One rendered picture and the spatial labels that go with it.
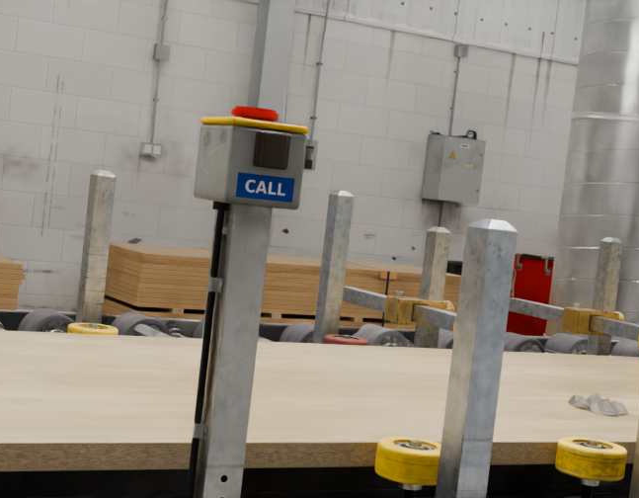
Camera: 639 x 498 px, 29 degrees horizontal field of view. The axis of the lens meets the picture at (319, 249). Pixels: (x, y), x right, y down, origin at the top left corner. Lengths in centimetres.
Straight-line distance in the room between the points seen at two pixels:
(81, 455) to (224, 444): 22
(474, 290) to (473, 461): 16
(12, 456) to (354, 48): 832
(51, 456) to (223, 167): 36
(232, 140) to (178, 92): 775
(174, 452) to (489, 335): 34
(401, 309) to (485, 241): 126
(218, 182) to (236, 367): 16
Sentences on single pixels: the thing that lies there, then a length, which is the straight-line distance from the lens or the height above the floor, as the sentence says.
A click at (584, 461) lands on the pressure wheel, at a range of 147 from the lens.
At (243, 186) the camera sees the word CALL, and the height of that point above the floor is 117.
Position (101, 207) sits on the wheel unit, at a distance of 214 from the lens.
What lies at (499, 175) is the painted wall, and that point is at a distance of 1022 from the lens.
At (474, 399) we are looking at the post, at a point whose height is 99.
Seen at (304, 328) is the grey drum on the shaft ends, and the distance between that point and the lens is 279.
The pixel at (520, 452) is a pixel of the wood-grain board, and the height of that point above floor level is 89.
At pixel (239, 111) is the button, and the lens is 104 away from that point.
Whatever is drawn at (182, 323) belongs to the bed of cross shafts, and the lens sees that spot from 279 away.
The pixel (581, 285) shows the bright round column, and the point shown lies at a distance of 547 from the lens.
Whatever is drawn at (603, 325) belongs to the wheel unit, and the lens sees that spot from 267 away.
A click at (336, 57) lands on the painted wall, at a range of 934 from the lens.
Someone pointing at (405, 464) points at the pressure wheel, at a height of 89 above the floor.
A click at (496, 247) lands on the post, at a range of 117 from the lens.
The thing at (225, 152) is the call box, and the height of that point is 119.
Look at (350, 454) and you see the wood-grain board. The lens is 136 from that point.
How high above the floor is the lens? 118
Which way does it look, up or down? 3 degrees down
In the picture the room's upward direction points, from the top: 6 degrees clockwise
